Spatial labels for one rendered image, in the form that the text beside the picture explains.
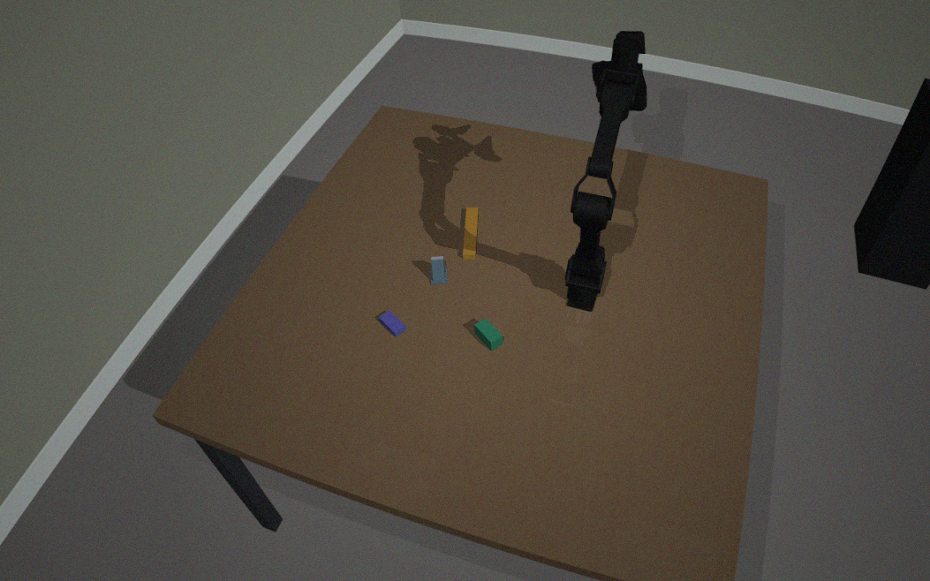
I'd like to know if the yellow bar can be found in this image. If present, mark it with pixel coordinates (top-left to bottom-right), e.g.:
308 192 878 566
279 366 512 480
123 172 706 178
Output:
463 207 479 260

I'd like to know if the blue rectangular block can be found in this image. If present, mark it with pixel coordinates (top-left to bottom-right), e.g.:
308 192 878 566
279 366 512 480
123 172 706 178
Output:
379 310 406 337

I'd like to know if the green block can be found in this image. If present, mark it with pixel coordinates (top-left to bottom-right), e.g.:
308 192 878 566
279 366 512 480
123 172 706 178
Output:
474 319 503 351

